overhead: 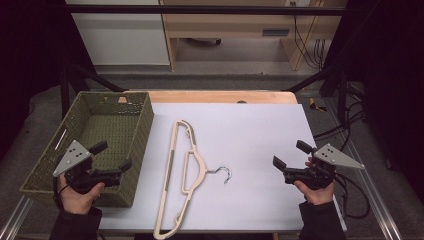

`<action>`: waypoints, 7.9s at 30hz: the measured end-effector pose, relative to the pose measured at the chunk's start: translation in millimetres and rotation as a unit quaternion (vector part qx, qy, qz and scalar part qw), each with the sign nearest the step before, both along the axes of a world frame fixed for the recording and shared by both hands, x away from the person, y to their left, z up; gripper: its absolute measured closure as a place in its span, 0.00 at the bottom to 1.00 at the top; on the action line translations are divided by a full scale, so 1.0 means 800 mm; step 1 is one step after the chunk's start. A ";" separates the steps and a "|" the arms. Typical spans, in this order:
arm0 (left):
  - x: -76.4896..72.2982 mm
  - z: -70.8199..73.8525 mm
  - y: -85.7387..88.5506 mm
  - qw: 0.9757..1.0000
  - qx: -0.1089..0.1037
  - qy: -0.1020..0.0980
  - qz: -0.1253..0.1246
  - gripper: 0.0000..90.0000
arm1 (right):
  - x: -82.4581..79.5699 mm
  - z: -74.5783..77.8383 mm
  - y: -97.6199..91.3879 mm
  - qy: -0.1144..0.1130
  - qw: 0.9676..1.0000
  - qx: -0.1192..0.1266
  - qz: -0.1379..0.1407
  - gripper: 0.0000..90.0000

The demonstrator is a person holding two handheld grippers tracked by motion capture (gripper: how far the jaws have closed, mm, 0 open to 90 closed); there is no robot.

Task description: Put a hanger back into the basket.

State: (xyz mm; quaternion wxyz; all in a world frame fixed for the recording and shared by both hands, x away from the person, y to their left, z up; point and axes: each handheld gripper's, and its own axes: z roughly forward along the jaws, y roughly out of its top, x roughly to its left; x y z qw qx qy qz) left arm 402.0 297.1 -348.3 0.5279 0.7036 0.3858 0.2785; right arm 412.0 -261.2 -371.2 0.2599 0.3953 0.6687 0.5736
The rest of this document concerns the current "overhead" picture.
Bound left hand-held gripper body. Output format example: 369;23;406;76
53;139;122;194

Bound bundle of black cables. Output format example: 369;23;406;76
289;1;332;71

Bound white cabinet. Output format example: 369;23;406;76
64;0;171;67

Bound person's right hand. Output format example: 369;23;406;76
293;157;335;206

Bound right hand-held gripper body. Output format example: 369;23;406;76
283;143;365;190

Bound black floor cables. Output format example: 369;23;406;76
313;81;367;153

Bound left hand-held gripper cable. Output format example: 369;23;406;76
52;175;69;211

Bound right hand-held gripper cable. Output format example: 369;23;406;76
333;173;372;220

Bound light wooden desk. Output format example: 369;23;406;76
159;0;348;72

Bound white sheet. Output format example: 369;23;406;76
98;102;348;233

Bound person's left hand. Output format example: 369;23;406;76
59;174;106;216

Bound black frame bar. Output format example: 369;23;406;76
64;4;348;16

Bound yellow and black tool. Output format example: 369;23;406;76
308;97;328;113

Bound black metal stand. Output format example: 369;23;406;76
285;64;350;125
59;64;128;119

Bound hand-held gripper cable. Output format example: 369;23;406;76
52;175;69;211
333;173;372;220

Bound black curtain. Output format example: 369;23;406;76
0;0;97;161
323;0;424;201

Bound green woven basket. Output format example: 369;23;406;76
19;90;155;208

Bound aluminium rail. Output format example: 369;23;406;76
324;98;405;240
0;195;34;240

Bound beige clothes hanger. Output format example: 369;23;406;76
153;119;232;240

